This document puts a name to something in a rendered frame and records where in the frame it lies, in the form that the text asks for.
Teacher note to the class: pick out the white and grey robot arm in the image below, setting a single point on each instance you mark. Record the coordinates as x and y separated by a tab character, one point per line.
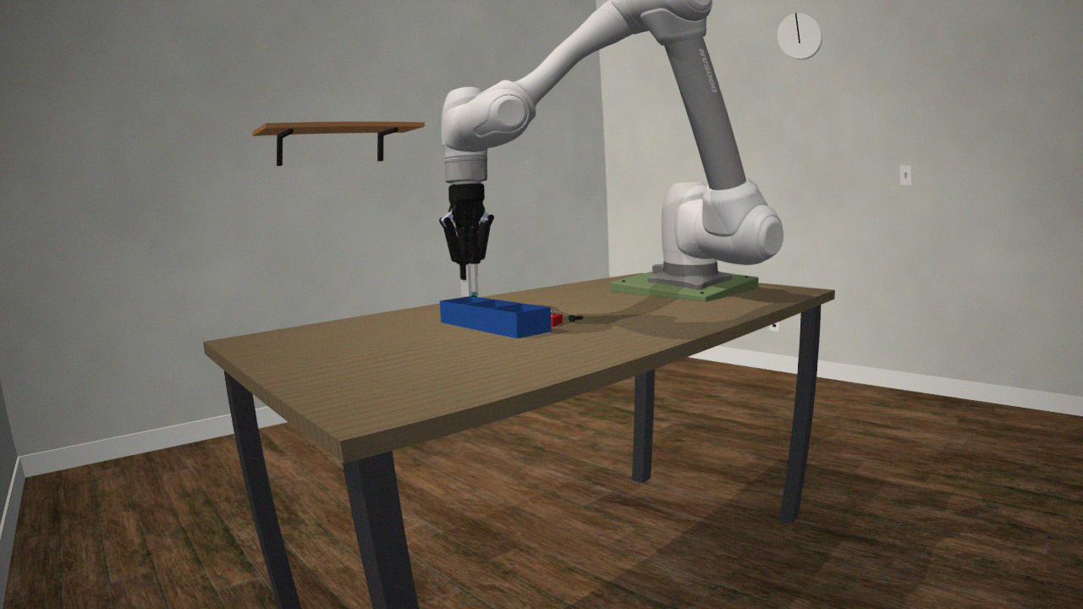
736	225

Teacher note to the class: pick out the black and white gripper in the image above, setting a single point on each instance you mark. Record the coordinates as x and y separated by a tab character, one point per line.
468	241

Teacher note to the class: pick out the blue three-compartment bin rack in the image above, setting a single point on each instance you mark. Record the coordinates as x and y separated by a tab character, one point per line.
510	319

